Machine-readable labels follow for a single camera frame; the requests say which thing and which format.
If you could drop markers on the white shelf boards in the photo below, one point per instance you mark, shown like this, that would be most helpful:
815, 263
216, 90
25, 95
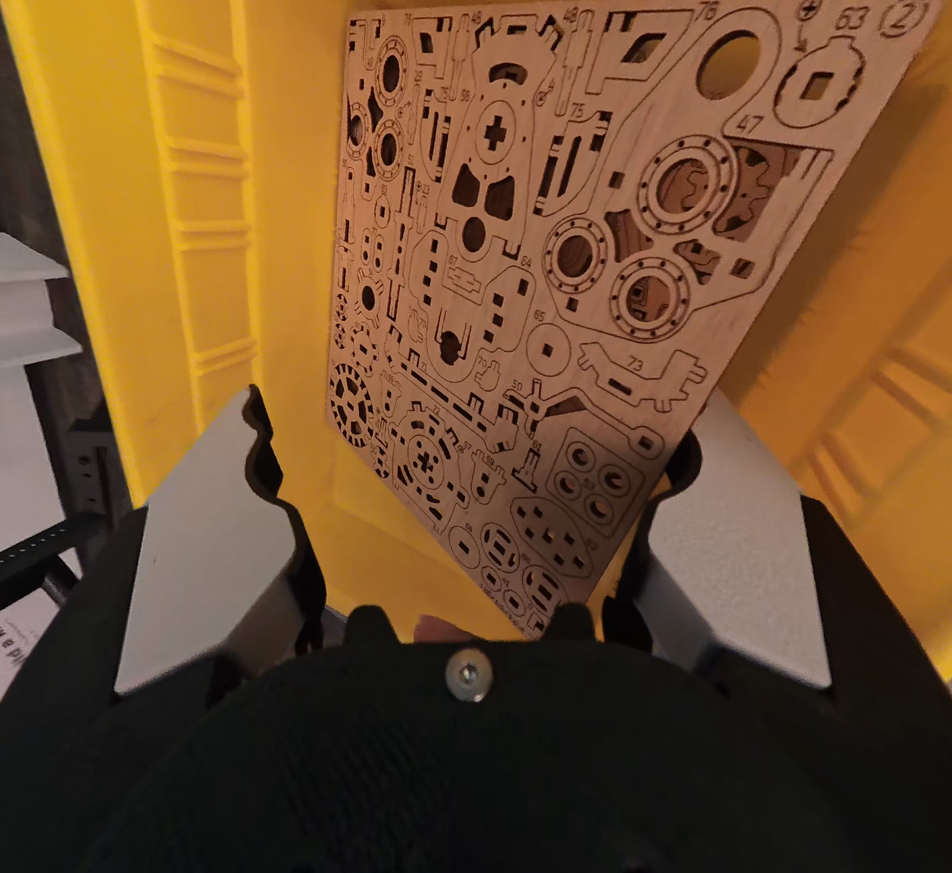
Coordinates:
30, 323

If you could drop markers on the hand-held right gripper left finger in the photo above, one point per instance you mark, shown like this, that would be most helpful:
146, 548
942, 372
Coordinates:
216, 553

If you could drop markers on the yellow plastic bin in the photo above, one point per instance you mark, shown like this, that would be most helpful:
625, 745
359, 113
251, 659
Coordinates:
282, 144

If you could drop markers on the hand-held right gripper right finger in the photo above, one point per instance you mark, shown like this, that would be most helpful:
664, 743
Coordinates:
736, 553

